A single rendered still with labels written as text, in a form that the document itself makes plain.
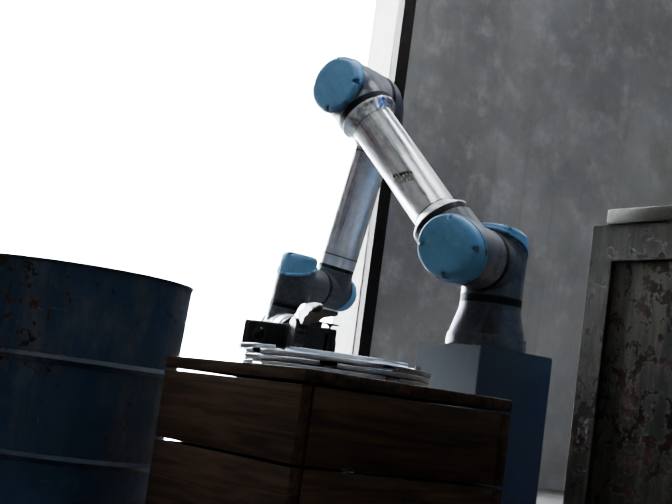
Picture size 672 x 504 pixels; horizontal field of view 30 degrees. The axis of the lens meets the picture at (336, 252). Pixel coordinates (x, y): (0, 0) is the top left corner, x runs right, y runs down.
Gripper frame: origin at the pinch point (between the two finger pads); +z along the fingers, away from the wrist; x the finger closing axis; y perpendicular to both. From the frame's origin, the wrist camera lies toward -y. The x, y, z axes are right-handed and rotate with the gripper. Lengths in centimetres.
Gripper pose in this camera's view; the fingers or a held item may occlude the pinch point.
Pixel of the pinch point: (310, 342)
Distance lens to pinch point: 218.0
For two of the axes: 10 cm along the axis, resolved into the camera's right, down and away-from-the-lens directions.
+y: 9.5, 1.7, 2.8
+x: -1.6, 9.9, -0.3
